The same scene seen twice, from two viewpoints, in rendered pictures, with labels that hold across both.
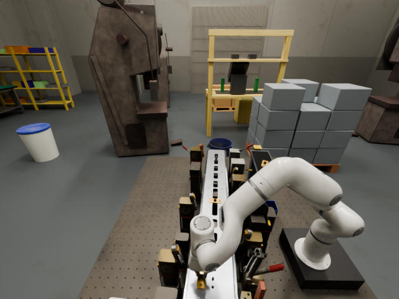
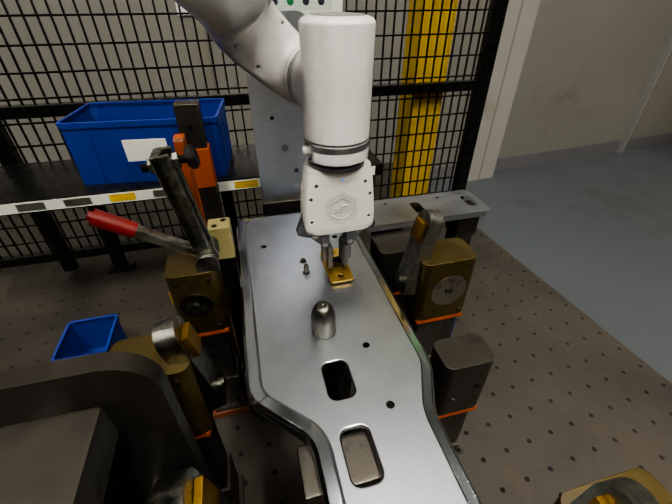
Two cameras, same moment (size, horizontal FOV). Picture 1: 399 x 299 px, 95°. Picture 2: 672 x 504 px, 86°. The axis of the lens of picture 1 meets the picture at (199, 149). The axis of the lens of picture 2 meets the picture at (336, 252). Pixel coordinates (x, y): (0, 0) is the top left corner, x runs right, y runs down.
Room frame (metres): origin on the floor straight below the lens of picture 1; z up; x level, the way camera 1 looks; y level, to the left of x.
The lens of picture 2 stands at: (0.86, -0.17, 1.37)
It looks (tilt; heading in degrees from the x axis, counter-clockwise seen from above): 36 degrees down; 160
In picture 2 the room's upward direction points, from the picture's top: straight up
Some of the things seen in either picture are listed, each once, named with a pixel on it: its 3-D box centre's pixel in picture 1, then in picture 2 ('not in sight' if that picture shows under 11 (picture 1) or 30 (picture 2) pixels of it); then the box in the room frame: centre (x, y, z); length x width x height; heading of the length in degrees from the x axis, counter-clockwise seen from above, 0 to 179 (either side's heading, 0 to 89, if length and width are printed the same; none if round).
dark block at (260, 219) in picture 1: (252, 244); not in sight; (0.64, -0.30, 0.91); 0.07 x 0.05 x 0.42; 85
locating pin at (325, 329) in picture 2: not in sight; (323, 321); (0.55, -0.07, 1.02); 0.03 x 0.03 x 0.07
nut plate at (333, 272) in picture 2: (201, 276); (335, 262); (0.43, -0.01, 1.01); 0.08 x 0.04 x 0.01; 175
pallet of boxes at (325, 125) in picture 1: (294, 124); not in sight; (3.04, -1.68, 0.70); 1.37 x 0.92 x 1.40; 90
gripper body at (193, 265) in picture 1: (201, 258); (336, 190); (0.43, -0.01, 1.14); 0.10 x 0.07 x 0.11; 85
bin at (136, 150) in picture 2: not in sight; (157, 139); (-0.03, -0.28, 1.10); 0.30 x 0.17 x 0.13; 79
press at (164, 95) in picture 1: (157, 67); not in sight; (6.98, 1.51, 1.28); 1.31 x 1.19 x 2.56; 179
